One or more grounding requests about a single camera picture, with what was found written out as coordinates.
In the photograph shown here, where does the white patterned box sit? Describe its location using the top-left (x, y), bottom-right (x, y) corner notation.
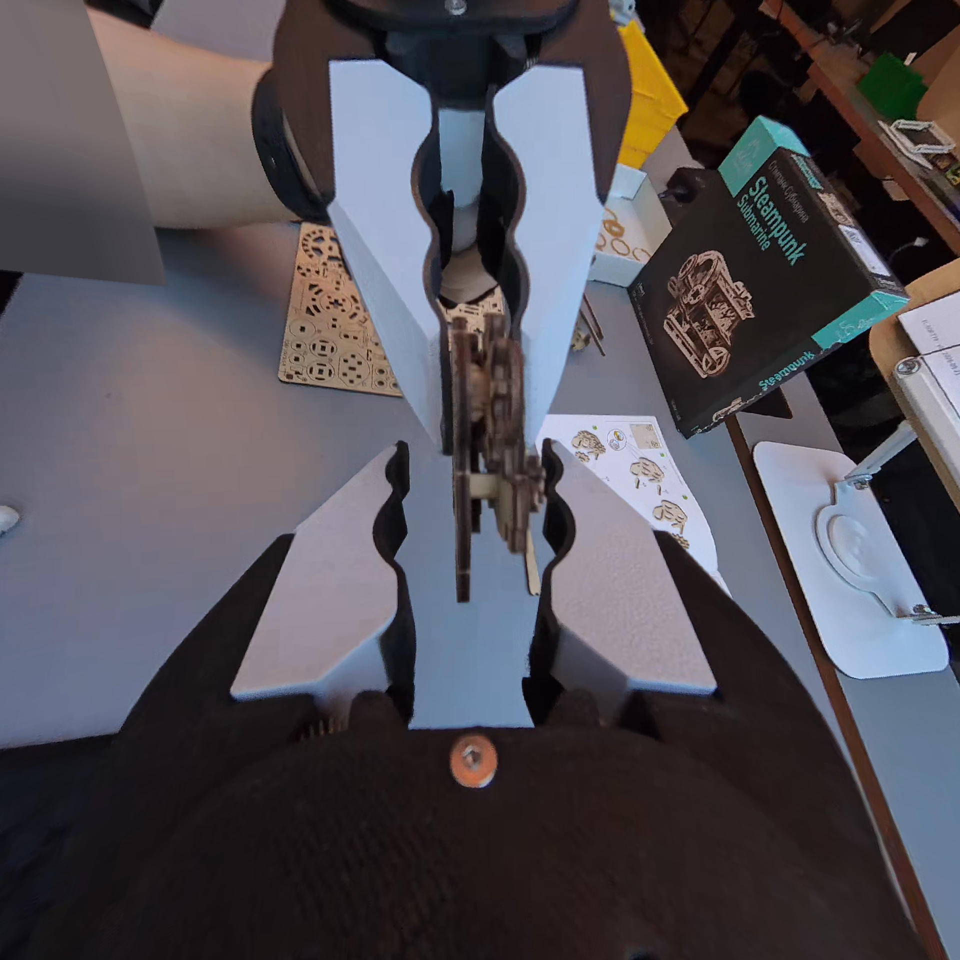
top-left (588, 165), bottom-right (674, 289)

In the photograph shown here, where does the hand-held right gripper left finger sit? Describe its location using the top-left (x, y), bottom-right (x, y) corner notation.
top-left (228, 441), bottom-right (417, 729)

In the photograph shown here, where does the person's left forearm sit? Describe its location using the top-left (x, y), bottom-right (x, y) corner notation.
top-left (84, 7), bottom-right (303, 228)

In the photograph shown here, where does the wooden gear assembly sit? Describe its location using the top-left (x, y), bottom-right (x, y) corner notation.
top-left (448, 311), bottom-right (547, 603)

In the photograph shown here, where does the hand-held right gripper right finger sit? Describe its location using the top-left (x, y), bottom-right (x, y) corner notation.
top-left (521, 438), bottom-right (719, 727)

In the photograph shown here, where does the white moulded tray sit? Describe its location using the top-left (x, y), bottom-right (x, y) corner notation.
top-left (752, 441), bottom-right (951, 681)

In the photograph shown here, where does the assembly instruction booklet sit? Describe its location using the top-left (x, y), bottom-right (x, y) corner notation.
top-left (536, 414), bottom-right (734, 599)

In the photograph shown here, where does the green plastic box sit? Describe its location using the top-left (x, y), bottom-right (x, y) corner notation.
top-left (857, 51), bottom-right (931, 123)

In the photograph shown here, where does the printed task sheet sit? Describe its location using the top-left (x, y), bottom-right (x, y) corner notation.
top-left (896, 288), bottom-right (960, 444)

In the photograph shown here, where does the punched wooden parts sheet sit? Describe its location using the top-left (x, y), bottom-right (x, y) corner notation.
top-left (277, 221), bottom-right (511, 397)

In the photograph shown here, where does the yellow box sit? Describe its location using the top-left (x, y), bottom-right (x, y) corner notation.
top-left (613, 18), bottom-right (690, 171)

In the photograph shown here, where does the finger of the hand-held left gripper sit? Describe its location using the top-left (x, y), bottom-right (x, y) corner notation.
top-left (491, 64), bottom-right (606, 445)
top-left (328, 60), bottom-right (455, 453)

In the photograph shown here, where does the light wooden board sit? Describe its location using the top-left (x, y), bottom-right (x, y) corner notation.
top-left (868, 258), bottom-right (960, 485)

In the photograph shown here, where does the black model kit box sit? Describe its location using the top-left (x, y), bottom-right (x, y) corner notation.
top-left (628, 116), bottom-right (912, 440)

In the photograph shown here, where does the partly built wooden model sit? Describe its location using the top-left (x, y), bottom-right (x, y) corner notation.
top-left (571, 292), bottom-right (607, 358)

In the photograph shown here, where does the brown wooden workbench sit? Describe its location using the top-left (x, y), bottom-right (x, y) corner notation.
top-left (759, 0), bottom-right (960, 255)

